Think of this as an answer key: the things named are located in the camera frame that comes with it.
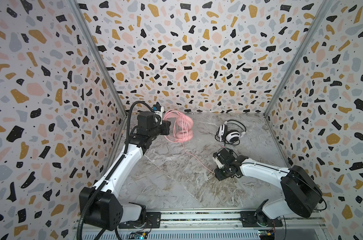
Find white black headphones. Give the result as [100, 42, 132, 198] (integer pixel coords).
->
[215, 120, 246, 146]

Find pink headphones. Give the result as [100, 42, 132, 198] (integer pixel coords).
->
[163, 110, 193, 143]

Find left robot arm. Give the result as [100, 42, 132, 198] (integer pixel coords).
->
[76, 110, 170, 240]

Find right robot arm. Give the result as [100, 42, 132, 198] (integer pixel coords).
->
[212, 148, 325, 227]

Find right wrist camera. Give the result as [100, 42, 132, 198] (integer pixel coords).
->
[213, 156, 224, 169]

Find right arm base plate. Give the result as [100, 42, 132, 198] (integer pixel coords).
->
[239, 211, 284, 228]

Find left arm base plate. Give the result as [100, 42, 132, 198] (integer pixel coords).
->
[118, 212, 161, 229]

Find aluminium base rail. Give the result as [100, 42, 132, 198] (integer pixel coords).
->
[82, 208, 331, 240]

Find black corrugated cable conduit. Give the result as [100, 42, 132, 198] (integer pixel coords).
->
[76, 100, 155, 240]

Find left corner aluminium post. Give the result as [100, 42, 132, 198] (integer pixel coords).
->
[67, 0, 126, 119]

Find corner aluminium post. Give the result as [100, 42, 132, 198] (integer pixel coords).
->
[67, 0, 126, 119]
[263, 0, 332, 120]

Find right corner aluminium post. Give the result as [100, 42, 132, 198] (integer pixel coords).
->
[263, 0, 332, 120]

